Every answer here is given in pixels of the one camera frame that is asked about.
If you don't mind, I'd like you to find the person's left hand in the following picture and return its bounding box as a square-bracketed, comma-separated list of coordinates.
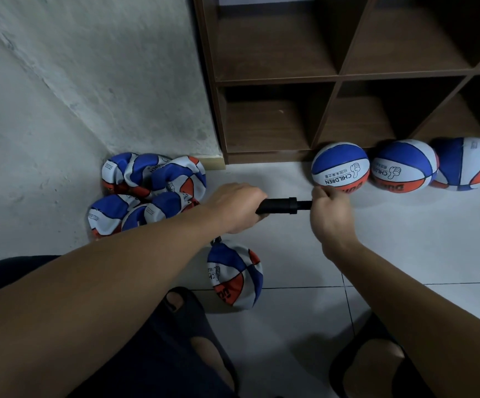
[199, 182, 270, 237]

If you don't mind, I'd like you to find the person's right hand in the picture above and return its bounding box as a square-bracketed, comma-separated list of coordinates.
[310, 186, 361, 262]

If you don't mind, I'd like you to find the black hand pump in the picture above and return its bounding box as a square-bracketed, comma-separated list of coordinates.
[211, 196, 314, 247]

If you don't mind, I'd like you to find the brown wooden cubby shelf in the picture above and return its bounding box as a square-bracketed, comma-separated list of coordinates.
[192, 0, 480, 165]

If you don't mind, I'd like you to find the person's left forearm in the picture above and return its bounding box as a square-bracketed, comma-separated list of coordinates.
[0, 210, 225, 398]

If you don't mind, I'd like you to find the person's right forearm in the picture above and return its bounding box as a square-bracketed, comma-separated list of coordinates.
[325, 238, 480, 398]

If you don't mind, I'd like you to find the person's left foot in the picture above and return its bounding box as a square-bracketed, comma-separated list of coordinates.
[165, 292, 237, 393]

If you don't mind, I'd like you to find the black sandal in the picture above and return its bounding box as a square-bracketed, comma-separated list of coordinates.
[161, 286, 241, 398]
[329, 311, 415, 398]

